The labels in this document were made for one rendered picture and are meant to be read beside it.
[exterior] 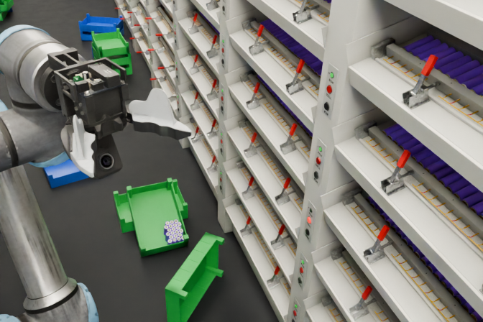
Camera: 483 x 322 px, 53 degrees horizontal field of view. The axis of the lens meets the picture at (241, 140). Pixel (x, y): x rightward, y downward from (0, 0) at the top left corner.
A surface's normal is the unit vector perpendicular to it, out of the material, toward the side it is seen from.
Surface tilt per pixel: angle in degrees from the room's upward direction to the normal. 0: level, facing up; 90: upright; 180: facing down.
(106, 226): 0
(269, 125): 17
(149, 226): 22
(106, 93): 89
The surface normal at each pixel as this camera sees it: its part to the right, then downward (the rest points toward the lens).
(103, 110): 0.67, 0.41
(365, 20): 0.36, 0.53
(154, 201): 0.17, -0.57
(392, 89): -0.23, -0.75
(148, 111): -0.34, 0.43
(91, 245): 0.04, -0.83
